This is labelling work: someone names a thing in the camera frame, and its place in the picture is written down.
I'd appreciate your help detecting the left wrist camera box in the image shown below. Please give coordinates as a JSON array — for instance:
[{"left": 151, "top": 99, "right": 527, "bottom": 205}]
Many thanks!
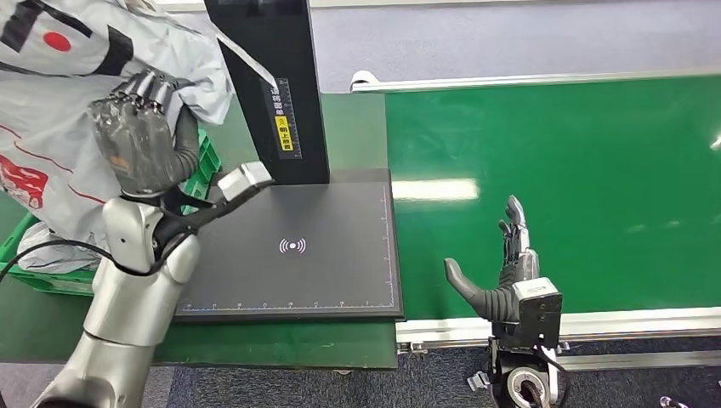
[{"left": 157, "top": 161, "right": 276, "bottom": 244}]

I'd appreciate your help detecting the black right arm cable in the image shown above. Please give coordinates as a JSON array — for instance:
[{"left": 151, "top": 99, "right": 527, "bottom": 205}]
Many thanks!
[{"left": 535, "top": 344, "right": 571, "bottom": 408}]

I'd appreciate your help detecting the black and yellow column label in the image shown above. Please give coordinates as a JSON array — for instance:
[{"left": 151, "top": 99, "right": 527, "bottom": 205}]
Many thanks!
[{"left": 259, "top": 77, "right": 304, "bottom": 162}]

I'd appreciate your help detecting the plain grey courier bag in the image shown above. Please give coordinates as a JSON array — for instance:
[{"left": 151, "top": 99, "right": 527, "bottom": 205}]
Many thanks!
[{"left": 16, "top": 221, "right": 104, "bottom": 275}]

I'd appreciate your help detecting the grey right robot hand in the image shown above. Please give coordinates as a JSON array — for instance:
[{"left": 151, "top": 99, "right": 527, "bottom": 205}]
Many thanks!
[{"left": 443, "top": 195, "right": 542, "bottom": 339}]

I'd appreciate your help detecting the aluminium conveyor support bar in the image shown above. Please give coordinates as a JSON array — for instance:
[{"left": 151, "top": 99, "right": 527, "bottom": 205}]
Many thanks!
[{"left": 554, "top": 349, "right": 721, "bottom": 375}]

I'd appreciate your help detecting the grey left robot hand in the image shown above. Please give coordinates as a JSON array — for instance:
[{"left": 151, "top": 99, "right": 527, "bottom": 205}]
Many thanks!
[{"left": 89, "top": 68, "right": 202, "bottom": 199}]

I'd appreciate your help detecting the green plastic crate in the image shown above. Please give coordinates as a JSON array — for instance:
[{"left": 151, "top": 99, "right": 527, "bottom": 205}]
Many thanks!
[{"left": 0, "top": 127, "right": 223, "bottom": 298}]

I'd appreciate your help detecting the aluminium conveyor side rail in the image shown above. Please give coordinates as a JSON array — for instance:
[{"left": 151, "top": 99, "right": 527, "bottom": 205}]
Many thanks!
[
  {"left": 349, "top": 68, "right": 721, "bottom": 94},
  {"left": 395, "top": 307, "right": 721, "bottom": 356}
]

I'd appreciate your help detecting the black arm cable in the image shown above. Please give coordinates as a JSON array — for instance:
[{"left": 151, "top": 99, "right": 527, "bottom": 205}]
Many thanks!
[
  {"left": 0, "top": 239, "right": 170, "bottom": 284},
  {"left": 535, "top": 344, "right": 571, "bottom": 408}
]

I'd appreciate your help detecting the black scanner column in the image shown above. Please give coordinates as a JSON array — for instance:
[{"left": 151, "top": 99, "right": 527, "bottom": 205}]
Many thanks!
[{"left": 203, "top": 0, "right": 332, "bottom": 187}]

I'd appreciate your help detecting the black scanner base plate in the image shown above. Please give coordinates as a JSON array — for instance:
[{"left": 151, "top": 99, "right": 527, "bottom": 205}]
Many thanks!
[{"left": 174, "top": 168, "right": 405, "bottom": 323}]

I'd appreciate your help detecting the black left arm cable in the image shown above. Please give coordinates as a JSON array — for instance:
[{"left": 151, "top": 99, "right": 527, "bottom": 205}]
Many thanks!
[{"left": 0, "top": 239, "right": 170, "bottom": 284}]

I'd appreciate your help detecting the white courier bag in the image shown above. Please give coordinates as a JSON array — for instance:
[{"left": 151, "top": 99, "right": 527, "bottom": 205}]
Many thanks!
[{"left": 0, "top": 0, "right": 281, "bottom": 244}]

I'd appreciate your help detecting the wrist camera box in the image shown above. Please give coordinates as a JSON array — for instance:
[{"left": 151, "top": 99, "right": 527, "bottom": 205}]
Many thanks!
[
  {"left": 157, "top": 161, "right": 276, "bottom": 244},
  {"left": 508, "top": 276, "right": 565, "bottom": 351}
]

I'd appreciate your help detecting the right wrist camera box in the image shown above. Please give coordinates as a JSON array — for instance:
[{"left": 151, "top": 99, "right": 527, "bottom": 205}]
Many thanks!
[{"left": 508, "top": 276, "right": 565, "bottom": 351}]

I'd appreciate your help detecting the green conveyor belt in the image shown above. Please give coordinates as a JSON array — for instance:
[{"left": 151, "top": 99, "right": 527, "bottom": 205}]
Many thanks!
[{"left": 385, "top": 76, "right": 721, "bottom": 321}]

